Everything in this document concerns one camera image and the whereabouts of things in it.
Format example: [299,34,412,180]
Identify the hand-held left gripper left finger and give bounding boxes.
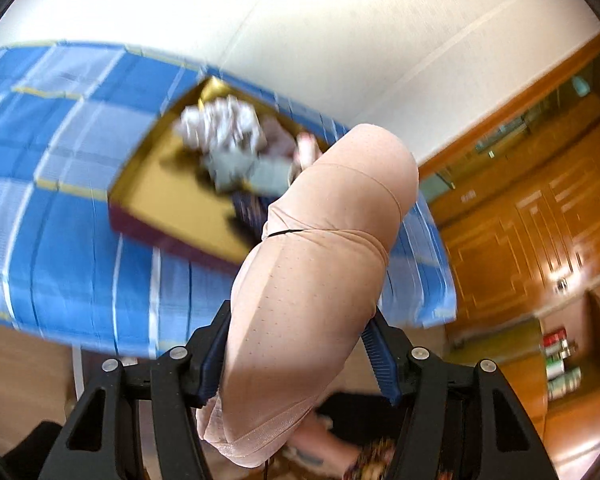
[40,300,231,480]

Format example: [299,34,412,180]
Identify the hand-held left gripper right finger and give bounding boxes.
[362,317,551,480]

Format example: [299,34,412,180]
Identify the beige seamless underwear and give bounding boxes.
[196,122,420,468]

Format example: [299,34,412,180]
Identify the navy lace underwear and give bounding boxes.
[227,190,273,235]

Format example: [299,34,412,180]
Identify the maroon tin box gold interior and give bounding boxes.
[107,76,331,276]

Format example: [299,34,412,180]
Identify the patterned slipper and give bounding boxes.
[340,437,397,480]

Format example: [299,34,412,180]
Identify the person's foot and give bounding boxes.
[282,412,363,467]

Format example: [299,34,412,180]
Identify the wooden cabinet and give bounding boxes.
[430,150,600,326]

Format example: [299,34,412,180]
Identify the grey green cloth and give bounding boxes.
[202,150,291,196]

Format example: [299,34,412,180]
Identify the wooden shelf unit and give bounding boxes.
[535,287,600,413]

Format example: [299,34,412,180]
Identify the blue plaid bed sheet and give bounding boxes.
[0,40,458,361]

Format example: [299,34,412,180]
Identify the ornate glass wooden door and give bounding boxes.
[420,60,600,201]

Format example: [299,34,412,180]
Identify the wooden door frame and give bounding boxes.
[417,30,600,176]

